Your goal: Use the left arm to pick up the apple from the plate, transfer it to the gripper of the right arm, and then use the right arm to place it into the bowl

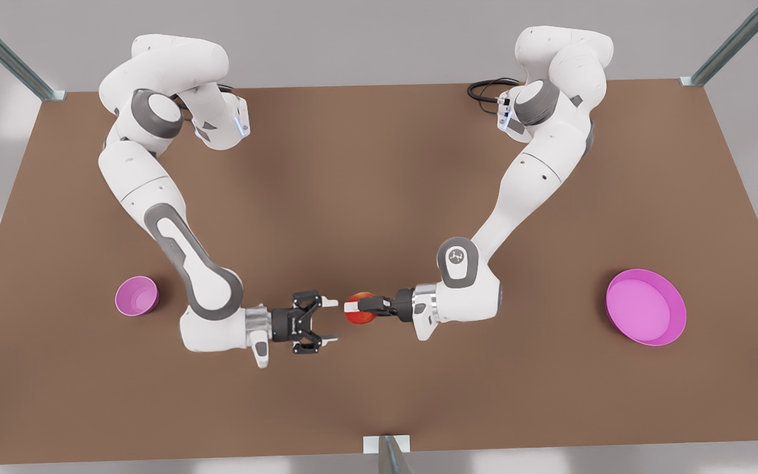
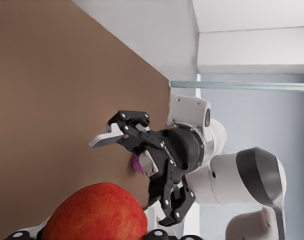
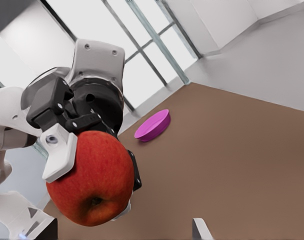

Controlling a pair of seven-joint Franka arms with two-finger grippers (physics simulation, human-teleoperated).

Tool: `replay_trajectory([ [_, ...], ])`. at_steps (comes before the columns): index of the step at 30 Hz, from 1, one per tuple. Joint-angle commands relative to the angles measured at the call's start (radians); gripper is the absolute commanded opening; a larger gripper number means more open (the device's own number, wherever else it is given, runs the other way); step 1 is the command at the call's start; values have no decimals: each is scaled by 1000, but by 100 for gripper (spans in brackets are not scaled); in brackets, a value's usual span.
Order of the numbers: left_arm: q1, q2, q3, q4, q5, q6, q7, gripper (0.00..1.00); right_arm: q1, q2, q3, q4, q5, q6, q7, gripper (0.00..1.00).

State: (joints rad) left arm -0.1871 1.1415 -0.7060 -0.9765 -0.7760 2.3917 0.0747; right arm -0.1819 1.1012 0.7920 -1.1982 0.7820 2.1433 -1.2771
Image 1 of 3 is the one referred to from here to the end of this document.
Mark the red apple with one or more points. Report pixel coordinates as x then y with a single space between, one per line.
360 318

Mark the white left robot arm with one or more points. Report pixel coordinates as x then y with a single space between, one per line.
537 178

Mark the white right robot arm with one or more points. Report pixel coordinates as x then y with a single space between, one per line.
175 263

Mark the small pink bowl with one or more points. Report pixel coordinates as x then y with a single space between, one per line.
136 296

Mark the pink plate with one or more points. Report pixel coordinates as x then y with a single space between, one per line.
642 306

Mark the silver frame post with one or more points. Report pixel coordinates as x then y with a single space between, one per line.
734 43
4 52
389 454

